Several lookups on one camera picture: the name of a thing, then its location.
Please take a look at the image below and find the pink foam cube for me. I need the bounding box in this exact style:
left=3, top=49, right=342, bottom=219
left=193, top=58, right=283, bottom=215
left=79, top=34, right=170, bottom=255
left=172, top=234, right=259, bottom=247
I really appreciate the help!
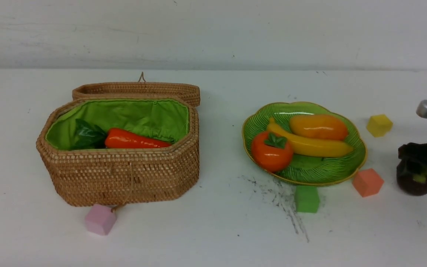
left=85, top=204, right=117, bottom=235

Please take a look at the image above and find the woven rattan basket lid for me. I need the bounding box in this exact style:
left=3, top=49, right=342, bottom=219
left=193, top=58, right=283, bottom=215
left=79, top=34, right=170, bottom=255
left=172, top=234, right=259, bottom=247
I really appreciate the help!
left=72, top=72, right=201, bottom=107

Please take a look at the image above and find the woven rattan basket green lining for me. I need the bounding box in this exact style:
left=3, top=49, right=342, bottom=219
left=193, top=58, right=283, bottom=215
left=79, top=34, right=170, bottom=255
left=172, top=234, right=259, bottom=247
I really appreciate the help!
left=36, top=96, right=200, bottom=207

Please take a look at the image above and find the purple toy mangosteen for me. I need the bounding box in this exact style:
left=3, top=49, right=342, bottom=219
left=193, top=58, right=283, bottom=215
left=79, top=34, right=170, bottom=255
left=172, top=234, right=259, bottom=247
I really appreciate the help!
left=396, top=162, right=427, bottom=196

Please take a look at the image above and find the orange toy mango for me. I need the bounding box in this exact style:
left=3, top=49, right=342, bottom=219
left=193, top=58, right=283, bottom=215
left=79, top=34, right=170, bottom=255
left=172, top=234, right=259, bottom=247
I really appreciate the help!
left=289, top=114, right=349, bottom=141

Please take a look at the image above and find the orange foam cube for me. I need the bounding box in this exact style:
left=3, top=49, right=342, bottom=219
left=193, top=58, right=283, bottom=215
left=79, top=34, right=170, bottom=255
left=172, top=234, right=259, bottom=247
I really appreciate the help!
left=352, top=168, right=384, bottom=198

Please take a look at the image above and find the orange toy persimmon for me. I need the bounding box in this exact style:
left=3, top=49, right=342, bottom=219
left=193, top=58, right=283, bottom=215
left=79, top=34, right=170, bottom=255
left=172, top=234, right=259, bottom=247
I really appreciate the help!
left=251, top=131, right=294, bottom=173

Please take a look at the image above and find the yellow toy banana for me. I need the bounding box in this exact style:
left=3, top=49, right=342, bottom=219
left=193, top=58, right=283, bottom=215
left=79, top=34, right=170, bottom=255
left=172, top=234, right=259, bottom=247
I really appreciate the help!
left=267, top=117, right=354, bottom=158

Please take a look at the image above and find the green ribbed glass plate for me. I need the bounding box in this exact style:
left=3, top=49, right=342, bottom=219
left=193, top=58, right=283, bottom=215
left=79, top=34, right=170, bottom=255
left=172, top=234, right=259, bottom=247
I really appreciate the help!
left=242, top=102, right=368, bottom=186

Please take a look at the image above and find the yellow foam cube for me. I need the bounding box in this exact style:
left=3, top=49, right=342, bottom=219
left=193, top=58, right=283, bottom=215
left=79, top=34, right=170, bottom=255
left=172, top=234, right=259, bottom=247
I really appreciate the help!
left=366, top=114, right=393, bottom=138

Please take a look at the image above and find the green foam cube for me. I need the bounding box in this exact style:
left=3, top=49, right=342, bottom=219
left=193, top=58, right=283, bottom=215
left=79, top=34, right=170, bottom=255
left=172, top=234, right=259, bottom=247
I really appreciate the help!
left=294, top=185, right=320, bottom=214

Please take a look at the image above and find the red toy chili pepper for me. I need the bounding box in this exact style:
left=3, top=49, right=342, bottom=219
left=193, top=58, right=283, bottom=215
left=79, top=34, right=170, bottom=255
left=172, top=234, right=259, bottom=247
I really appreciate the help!
left=71, top=119, right=172, bottom=150

